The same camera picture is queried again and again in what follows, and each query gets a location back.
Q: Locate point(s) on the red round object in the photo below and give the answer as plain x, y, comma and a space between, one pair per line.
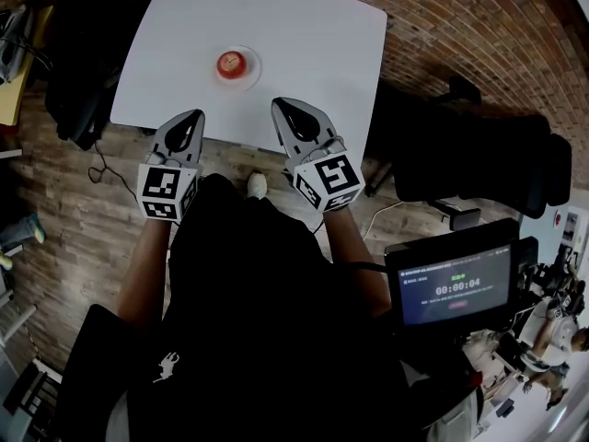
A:
230, 64

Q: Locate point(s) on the yellow desk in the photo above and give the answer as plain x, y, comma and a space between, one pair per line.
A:
18, 104

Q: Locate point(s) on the black metal frame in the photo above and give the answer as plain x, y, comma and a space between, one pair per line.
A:
27, 394

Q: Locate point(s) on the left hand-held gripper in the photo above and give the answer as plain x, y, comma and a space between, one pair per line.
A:
161, 191

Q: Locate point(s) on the person's black shirt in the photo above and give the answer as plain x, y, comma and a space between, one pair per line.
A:
257, 339

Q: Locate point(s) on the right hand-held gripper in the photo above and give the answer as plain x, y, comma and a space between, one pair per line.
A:
331, 177

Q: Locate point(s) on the black monitor with timer screen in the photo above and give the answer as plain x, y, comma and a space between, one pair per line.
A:
453, 286

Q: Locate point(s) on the person's left forearm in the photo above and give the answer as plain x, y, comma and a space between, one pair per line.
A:
142, 265

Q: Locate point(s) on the person's right white shoe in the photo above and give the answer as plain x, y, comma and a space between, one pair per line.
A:
257, 184

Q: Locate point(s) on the white stool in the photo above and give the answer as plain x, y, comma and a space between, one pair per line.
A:
16, 313

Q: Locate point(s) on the white equipment frame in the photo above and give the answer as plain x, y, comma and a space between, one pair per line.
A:
492, 371

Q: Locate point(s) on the person's right forearm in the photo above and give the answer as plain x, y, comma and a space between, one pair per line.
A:
354, 256

